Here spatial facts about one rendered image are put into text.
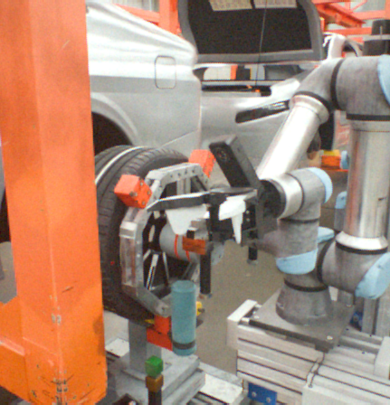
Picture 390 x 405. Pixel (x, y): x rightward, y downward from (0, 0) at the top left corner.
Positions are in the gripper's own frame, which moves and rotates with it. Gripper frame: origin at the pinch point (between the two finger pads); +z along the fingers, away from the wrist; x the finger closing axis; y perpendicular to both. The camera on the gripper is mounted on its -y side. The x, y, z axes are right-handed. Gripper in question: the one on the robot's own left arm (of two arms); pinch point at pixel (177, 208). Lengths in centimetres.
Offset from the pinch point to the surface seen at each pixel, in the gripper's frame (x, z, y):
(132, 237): 69, -39, 21
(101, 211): 79, -35, 12
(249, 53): 274, -358, -90
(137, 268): 70, -40, 32
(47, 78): 48, -7, -25
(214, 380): 93, -91, 104
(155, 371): 48, -26, 54
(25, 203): 59, -3, 3
